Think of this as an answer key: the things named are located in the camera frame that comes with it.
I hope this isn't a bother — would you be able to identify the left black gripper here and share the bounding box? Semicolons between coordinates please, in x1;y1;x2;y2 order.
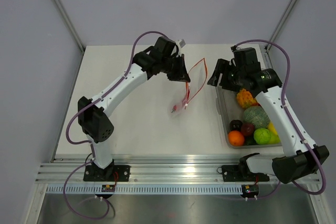
161;54;191;82

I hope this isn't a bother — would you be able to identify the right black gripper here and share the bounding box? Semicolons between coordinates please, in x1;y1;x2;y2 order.
207;59;246;93

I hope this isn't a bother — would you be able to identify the clear orange zip top bag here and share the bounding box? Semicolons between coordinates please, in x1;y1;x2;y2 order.
168;58;208;118

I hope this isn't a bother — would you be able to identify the red chili pepper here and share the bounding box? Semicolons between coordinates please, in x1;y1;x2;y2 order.
171;82;190;115

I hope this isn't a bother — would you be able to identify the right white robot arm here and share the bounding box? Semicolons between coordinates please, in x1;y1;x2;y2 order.
208;46;329;184

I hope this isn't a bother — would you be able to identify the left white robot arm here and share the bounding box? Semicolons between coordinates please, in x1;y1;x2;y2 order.
78;36;190;182

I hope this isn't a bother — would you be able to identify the clear plastic food bin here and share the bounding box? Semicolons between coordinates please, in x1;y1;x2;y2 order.
215;85;281;150

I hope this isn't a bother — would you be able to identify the green netted melon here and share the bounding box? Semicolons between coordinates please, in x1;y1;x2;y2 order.
243;106;270;129

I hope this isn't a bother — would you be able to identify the dark purple plum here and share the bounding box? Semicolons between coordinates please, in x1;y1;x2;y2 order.
229;120;243;131

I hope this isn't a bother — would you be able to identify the dark red apple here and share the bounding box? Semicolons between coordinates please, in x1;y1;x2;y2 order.
240;123;255;137

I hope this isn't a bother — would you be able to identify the yellow lemon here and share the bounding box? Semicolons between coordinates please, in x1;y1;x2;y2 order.
267;122;278;135

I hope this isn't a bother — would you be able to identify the green lime apple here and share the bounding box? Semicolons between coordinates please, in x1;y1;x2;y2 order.
254;128;271;145

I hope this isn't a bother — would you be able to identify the light green pear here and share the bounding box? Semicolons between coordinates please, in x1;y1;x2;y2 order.
269;133;280;144

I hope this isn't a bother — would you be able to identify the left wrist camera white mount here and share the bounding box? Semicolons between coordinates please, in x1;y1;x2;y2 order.
175;39;186;49

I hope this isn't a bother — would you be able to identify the right aluminium frame post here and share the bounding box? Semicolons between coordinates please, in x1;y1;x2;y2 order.
269;0;300;42

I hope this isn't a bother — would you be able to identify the aluminium frame post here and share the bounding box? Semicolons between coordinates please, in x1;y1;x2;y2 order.
269;0;300;42
51;0;86;55

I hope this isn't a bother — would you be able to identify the aluminium mounting rail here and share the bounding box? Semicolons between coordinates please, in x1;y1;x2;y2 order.
35;154;238;185

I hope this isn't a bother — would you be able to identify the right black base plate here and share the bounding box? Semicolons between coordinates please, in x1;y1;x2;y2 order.
216;165;270;183

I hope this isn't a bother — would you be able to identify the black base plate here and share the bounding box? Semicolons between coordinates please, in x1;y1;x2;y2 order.
216;165;270;183
83;164;131;182

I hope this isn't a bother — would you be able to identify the white slotted cable duct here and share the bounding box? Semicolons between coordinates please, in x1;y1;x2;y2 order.
46;184;243;195

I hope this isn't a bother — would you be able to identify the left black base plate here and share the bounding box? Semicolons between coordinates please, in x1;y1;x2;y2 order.
83;164;131;182

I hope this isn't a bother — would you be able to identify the left aluminium frame post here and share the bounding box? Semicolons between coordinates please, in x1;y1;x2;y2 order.
51;0;86;55

